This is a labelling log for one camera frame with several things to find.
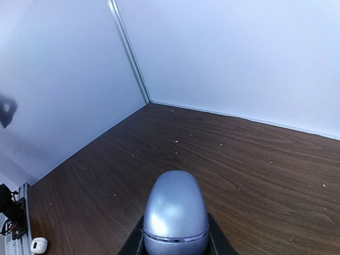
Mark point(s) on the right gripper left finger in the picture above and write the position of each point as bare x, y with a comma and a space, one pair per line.
134, 244

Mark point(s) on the cream white charging case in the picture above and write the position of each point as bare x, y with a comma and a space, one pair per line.
39, 245

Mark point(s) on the lavender earbud charging case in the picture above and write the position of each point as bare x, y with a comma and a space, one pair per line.
176, 217

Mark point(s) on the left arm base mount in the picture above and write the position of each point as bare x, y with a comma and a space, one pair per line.
14, 210

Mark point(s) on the front aluminium rail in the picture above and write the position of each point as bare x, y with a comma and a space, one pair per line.
22, 245

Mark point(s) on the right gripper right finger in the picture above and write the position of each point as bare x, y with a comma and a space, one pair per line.
218, 243

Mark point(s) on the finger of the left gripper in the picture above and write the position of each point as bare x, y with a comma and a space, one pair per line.
8, 109

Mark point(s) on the left aluminium frame post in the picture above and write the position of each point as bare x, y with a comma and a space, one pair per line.
124, 37

